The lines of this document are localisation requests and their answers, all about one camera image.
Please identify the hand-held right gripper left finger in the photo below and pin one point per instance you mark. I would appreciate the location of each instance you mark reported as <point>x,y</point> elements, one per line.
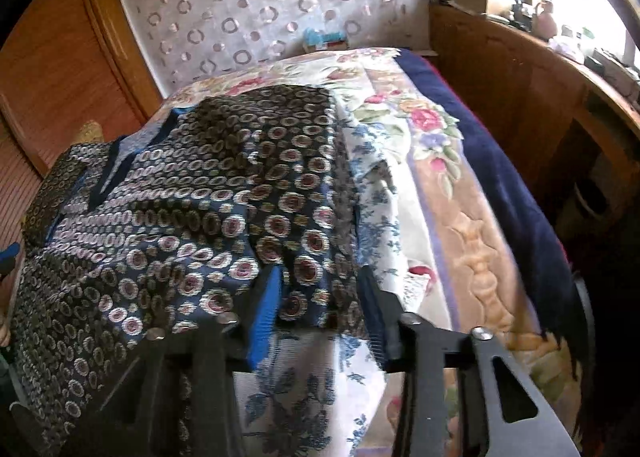
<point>265,317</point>

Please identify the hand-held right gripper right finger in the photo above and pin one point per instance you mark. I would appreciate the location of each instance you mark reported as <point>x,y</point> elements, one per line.
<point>380,322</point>

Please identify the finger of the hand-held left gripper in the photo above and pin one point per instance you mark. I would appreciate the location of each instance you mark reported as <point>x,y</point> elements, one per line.
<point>9,257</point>

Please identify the dark blue circle-print garment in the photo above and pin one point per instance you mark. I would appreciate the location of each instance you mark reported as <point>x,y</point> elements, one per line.
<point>200,217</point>

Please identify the blue floral white bedsheet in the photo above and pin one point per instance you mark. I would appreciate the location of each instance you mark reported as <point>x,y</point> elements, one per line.
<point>300,387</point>

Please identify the beige rose-print blanket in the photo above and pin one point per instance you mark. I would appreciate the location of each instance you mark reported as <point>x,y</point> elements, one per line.
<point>450,237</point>

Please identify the golden patterned pillow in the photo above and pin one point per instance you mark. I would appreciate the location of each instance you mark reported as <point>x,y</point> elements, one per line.
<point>91,132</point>

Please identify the navy blue blanket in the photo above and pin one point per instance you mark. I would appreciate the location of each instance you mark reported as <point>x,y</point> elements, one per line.
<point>520,207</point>

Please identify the wooden headboard cabinet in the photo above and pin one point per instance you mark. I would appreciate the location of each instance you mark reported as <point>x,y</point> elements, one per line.
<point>500,77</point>

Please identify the teal tissue box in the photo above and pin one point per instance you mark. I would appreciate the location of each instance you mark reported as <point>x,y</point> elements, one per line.
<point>325,41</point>

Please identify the white plastic bag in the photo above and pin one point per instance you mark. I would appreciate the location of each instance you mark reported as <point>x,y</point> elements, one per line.
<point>567,48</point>

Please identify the pink teapot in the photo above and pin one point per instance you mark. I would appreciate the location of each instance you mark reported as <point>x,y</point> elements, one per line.
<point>544,22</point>

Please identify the window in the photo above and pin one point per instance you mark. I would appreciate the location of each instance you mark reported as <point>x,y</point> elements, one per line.
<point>585,12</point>

